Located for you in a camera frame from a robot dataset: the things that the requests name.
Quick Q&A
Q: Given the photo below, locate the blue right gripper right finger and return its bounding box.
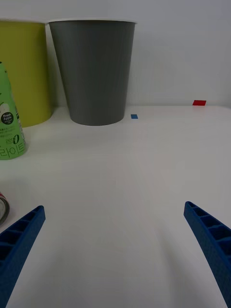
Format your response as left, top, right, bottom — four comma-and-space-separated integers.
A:
183, 201, 231, 308

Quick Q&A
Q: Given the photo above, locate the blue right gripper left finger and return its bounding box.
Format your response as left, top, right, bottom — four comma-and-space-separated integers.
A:
0, 205, 46, 308

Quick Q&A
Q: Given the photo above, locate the red drink can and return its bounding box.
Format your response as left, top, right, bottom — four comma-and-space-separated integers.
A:
0, 192, 11, 226

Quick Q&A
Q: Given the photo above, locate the green label plastic bottle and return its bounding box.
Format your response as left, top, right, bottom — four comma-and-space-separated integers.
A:
0, 61, 26, 161

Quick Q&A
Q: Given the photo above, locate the yellow-green plastic bin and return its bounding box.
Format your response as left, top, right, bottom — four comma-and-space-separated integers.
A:
0, 18, 53, 128

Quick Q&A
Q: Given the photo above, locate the grey plastic bin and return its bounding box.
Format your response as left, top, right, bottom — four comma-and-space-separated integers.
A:
47, 18, 138, 127

